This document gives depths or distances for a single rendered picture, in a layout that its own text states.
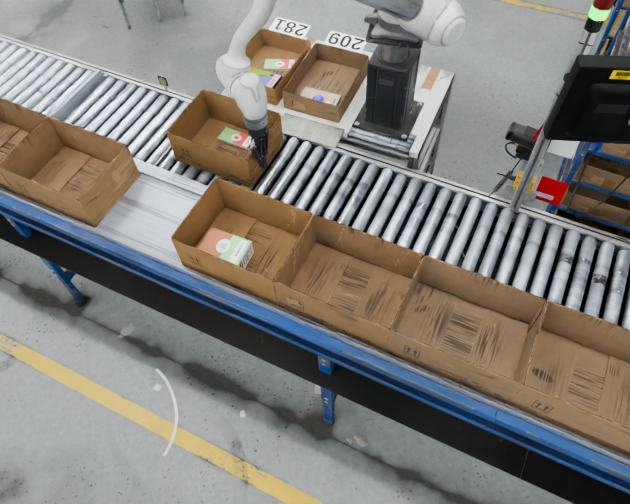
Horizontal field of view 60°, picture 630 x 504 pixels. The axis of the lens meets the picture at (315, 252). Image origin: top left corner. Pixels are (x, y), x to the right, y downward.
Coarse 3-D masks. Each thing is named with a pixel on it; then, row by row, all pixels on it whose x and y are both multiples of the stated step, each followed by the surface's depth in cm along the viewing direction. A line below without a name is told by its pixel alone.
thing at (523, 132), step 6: (510, 126) 199; (516, 126) 198; (522, 126) 198; (528, 126) 198; (510, 132) 197; (516, 132) 197; (522, 132) 196; (528, 132) 196; (534, 132) 197; (510, 138) 199; (516, 138) 198; (522, 138) 196; (528, 138) 196; (516, 144) 203; (522, 144) 198; (528, 144) 197; (534, 144) 196; (516, 150) 203; (522, 150) 202; (528, 150) 202
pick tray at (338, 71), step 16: (320, 48) 269; (336, 48) 265; (304, 64) 263; (320, 64) 272; (336, 64) 272; (352, 64) 269; (304, 80) 266; (320, 80) 266; (336, 80) 265; (352, 80) 265; (288, 96) 250; (352, 96) 256; (304, 112) 254; (320, 112) 249; (336, 112) 245
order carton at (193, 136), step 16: (208, 96) 243; (224, 96) 238; (192, 112) 240; (208, 112) 252; (224, 112) 247; (240, 112) 242; (272, 112) 232; (176, 128) 233; (192, 128) 244; (208, 128) 250; (224, 128) 250; (240, 128) 250; (272, 128) 228; (176, 144) 231; (192, 144) 225; (208, 144) 244; (224, 144) 245; (272, 144) 234; (192, 160) 235; (208, 160) 229; (224, 160) 224; (240, 160) 219; (256, 160) 225; (224, 176) 234; (240, 176) 228; (256, 176) 231
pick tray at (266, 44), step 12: (264, 36) 279; (276, 36) 275; (288, 36) 272; (252, 48) 274; (264, 48) 281; (276, 48) 280; (288, 48) 278; (300, 48) 274; (252, 60) 276; (264, 60) 275; (300, 60) 264; (276, 72) 270; (288, 72) 257; (276, 96) 254
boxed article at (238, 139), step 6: (222, 132) 247; (228, 132) 246; (234, 132) 246; (240, 132) 246; (222, 138) 244; (228, 138) 244; (234, 138) 244; (240, 138) 244; (246, 138) 244; (234, 144) 243; (240, 144) 242; (246, 144) 242
